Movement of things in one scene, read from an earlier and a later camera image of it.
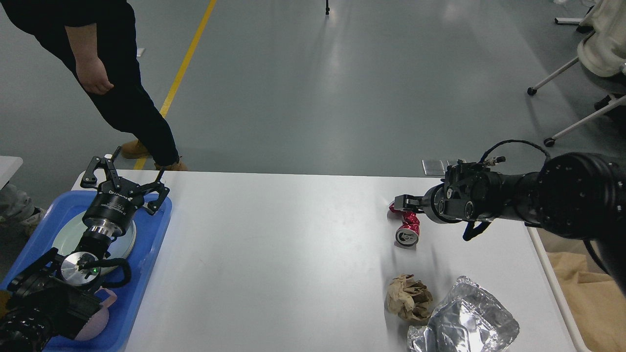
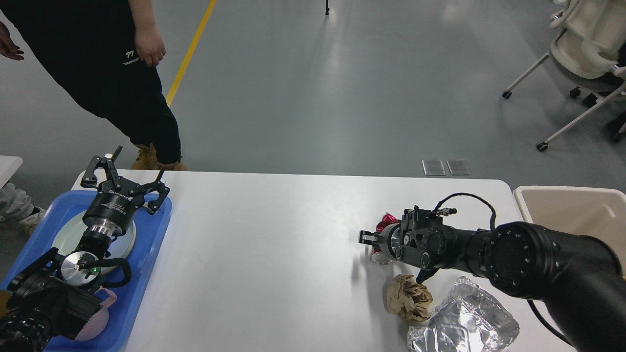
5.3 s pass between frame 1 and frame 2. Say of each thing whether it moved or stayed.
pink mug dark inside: stayed
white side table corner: stayed
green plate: stayed
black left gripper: stayed
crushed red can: moved
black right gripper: moved
